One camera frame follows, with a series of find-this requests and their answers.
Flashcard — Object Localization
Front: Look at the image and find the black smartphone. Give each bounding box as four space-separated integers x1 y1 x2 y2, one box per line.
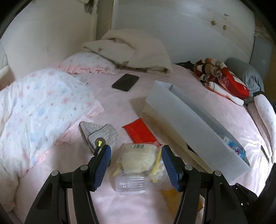
111 74 139 91

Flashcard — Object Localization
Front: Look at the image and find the pink ruffled floral pillow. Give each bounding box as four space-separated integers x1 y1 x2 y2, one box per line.
56 52 117 75

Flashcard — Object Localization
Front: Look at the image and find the floral white quilt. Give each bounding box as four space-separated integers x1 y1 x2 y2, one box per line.
1 69 103 211

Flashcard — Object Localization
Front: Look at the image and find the zip bag with cream contents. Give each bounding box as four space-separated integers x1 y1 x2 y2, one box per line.
113 143 165 183

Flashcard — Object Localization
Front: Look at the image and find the white dotted bolster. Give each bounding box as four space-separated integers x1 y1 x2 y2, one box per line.
247 93 275 163

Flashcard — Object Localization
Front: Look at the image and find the plaid fabric pouch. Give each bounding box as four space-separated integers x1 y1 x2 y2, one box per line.
79 121 118 155

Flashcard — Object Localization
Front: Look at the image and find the cream folded blanket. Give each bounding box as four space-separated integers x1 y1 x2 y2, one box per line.
81 28 173 75

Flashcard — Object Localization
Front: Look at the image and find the colourful blue cartoon box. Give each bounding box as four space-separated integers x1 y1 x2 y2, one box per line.
220 135 246 160

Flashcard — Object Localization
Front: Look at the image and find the grey fabric storage bin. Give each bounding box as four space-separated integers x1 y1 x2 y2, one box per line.
143 81 251 182

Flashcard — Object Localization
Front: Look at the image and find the pink bed sheet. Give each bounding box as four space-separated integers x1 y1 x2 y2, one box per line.
13 62 272 224

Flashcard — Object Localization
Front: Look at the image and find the ribbed clear plastic jar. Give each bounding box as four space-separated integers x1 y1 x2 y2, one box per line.
115 174 150 195

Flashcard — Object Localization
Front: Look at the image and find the red flat packet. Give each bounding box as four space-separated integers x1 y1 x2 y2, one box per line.
123 118 161 146

